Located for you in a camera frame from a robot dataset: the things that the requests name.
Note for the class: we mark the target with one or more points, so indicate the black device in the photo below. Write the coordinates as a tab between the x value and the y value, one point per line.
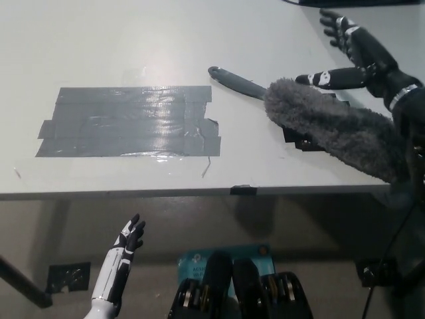
362	2

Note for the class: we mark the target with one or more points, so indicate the grey fluffy duster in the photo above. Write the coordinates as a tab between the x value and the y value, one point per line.
332	129

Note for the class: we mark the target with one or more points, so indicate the grey duct tape patch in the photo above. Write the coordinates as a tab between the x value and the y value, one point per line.
133	123

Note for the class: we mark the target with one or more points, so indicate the black tape marked spot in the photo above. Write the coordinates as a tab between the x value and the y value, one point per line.
299	141

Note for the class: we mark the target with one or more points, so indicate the black table leg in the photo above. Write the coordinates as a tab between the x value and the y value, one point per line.
23	285

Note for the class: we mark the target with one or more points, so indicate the robot right hand black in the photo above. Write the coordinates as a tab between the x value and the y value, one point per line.
368	56

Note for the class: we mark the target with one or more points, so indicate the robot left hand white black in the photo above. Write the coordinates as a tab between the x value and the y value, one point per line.
123	252

